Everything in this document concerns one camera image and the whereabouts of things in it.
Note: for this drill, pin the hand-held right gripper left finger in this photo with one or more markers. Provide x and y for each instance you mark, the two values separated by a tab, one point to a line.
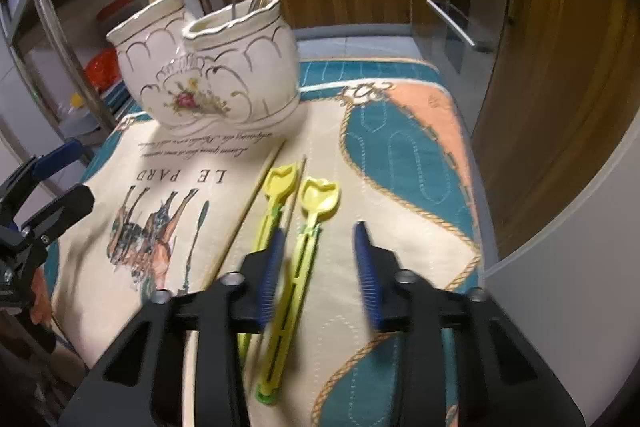
270	277

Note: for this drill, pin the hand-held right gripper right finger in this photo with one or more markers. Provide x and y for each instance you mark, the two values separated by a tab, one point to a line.
367	279

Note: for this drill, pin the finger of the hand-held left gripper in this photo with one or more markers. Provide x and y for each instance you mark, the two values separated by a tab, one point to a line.
65	207
60	155

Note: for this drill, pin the yellow plastic clip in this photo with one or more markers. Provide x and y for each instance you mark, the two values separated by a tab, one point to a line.
295	267
280	187

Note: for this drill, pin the white floral ceramic utensil holder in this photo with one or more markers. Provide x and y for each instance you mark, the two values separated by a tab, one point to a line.
210	67

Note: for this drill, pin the person's left hand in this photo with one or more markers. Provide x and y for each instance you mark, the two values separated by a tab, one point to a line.
41	299

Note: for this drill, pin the yellow lid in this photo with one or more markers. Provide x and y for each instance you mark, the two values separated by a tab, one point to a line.
76	101

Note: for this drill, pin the printed quilted table mat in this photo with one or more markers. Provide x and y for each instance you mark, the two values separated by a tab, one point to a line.
350	217

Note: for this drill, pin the crumpled red plastic bag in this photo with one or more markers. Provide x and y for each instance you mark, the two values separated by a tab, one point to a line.
102	69

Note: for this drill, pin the metal shelf rack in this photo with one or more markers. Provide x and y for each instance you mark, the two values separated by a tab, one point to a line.
65	32

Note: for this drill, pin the red-lidded clear container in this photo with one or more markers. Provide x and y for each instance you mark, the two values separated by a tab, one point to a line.
117	9

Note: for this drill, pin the wooden base cabinets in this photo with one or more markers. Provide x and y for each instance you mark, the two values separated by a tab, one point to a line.
550	82

